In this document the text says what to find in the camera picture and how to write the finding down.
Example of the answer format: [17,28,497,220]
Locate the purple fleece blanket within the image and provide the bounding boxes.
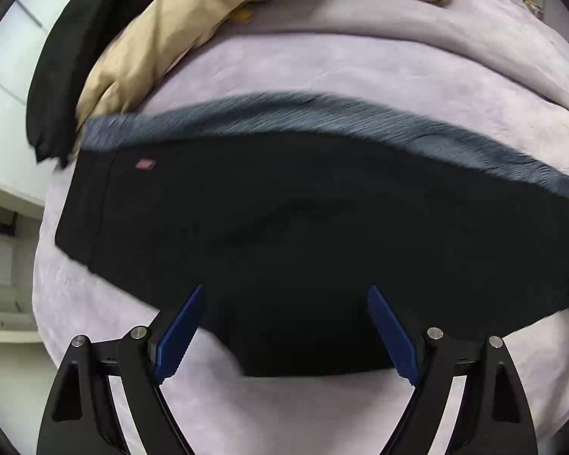
[31,0,569,455]

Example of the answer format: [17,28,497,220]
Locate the beige puffer jacket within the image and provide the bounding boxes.
[73,0,309,152]

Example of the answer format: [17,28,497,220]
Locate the black pants with grey lining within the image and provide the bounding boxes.
[54,92,569,379]

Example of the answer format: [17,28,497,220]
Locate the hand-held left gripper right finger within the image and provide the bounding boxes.
[367,285,538,455]

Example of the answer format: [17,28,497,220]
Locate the white drawer cabinet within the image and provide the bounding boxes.
[0,0,60,190]

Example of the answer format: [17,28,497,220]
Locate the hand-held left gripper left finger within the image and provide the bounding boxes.
[36,284,207,455]

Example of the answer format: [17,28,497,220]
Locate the black garment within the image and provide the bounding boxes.
[26,0,171,168]

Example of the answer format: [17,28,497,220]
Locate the white shelf unit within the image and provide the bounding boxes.
[0,175,46,344]

